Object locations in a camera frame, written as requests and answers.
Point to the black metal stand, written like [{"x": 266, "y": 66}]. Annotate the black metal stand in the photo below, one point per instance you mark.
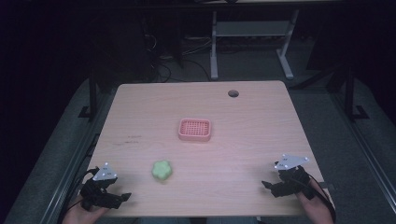
[
  {"x": 350, "y": 93},
  {"x": 92, "y": 93}
]

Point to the white metal desk frame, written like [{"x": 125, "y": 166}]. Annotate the white metal desk frame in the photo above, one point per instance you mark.
[{"x": 252, "y": 29}]

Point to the person's left hand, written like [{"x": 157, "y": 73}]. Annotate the person's left hand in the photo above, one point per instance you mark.
[{"x": 81, "y": 214}]

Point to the pink slotted soap dish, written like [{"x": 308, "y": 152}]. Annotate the pink slotted soap dish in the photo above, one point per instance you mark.
[{"x": 195, "y": 129}]

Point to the grey metal floor rail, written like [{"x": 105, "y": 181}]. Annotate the grey metal floor rail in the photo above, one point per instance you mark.
[
  {"x": 73, "y": 161},
  {"x": 364, "y": 149}
]

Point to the green flower-shaped soap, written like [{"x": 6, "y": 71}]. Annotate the green flower-shaped soap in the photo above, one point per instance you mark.
[{"x": 162, "y": 170}]

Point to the person's right hand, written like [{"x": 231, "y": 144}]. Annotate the person's right hand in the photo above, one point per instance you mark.
[{"x": 312, "y": 202}]

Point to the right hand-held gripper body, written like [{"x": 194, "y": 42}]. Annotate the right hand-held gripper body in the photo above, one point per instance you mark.
[{"x": 294, "y": 178}]

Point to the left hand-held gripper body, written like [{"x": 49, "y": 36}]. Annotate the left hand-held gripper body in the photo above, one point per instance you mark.
[{"x": 97, "y": 188}]

